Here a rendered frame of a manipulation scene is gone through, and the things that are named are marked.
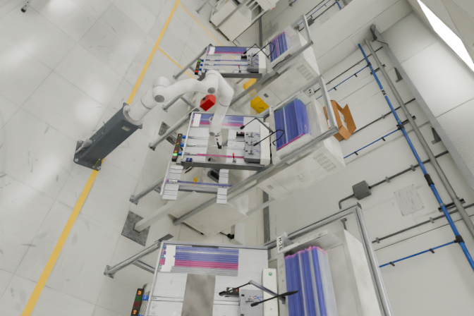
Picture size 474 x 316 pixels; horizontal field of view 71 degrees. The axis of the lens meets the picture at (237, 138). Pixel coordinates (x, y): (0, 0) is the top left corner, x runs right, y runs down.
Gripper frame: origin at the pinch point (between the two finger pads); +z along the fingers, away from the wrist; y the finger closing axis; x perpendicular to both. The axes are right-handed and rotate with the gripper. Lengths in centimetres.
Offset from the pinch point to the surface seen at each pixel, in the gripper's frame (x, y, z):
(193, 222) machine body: 39, -21, 84
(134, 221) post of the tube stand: 82, -44, 45
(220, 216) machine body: 10, -21, 75
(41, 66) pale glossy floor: 164, 55, -66
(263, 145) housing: -38.9, -2.7, 0.2
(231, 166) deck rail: -10.7, -21.1, 4.3
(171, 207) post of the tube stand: 39, -52, 16
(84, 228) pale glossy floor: 106, -71, 14
